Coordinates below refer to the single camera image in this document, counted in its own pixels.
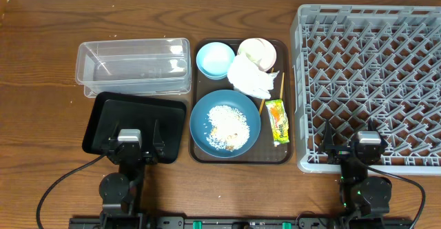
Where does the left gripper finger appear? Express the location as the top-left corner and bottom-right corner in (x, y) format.
(152, 119), (165, 147)
(108, 121), (120, 146)

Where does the dark blue plate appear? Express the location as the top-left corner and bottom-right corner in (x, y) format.
(189, 90), (261, 159)

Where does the green snack wrapper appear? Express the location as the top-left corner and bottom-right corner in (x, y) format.
(265, 99), (289, 147)

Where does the pile of white rice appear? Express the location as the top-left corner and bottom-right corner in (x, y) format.
(206, 105), (250, 152)

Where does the white napkin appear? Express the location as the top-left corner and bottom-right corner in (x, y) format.
(227, 55), (278, 99)

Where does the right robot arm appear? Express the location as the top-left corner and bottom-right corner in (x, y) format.
(319, 121), (392, 228)

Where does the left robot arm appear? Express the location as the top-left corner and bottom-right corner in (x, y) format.
(99, 121), (165, 229)

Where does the grey dishwasher rack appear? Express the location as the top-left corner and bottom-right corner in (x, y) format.
(290, 4), (440, 176)

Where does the clear plastic waste bin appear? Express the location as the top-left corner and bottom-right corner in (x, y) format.
(75, 38), (192, 98)

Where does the black plastic tray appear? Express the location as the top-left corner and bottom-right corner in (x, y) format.
(82, 92), (186, 163)

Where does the brown serving tray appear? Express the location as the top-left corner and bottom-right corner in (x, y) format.
(188, 38), (294, 165)

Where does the left wooden chopstick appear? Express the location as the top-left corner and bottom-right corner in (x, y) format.
(259, 67), (274, 115)

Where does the light blue bowl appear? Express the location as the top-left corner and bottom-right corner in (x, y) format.
(196, 42), (236, 80)

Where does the pink bowl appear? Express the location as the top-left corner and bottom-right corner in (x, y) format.
(254, 38), (276, 72)

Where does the cream plastic cup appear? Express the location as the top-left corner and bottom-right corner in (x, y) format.
(238, 38), (265, 65)

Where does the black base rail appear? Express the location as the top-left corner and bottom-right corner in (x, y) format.
(68, 216), (414, 229)

